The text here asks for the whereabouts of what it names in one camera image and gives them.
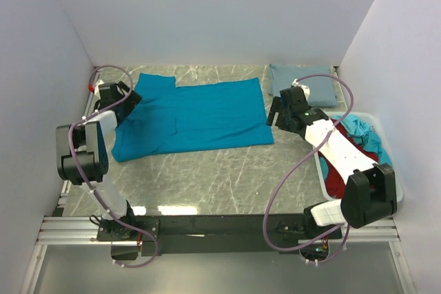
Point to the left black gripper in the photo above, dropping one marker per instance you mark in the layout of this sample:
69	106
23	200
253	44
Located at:
133	100

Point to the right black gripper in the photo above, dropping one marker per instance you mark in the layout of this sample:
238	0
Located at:
276	108

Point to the teal blue t-shirt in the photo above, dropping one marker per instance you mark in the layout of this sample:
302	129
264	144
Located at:
174	119

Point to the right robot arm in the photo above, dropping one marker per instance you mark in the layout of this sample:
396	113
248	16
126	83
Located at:
370	188

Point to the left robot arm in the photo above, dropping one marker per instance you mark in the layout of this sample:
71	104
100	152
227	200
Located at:
82	157

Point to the folded grey-blue t-shirt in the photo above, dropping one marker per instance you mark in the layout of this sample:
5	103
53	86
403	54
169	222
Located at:
322	92

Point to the light blue t-shirt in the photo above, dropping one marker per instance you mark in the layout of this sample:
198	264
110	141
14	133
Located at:
383	155

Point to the red t-shirt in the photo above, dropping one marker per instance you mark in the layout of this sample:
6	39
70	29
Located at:
357	132

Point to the black mounting beam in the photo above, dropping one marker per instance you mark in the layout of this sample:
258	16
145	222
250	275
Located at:
227	234

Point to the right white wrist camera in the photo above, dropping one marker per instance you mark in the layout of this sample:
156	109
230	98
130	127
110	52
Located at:
305	88

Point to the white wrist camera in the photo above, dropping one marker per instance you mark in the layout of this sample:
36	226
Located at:
305	88
95	88

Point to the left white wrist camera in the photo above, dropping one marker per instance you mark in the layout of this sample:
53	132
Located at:
95	88

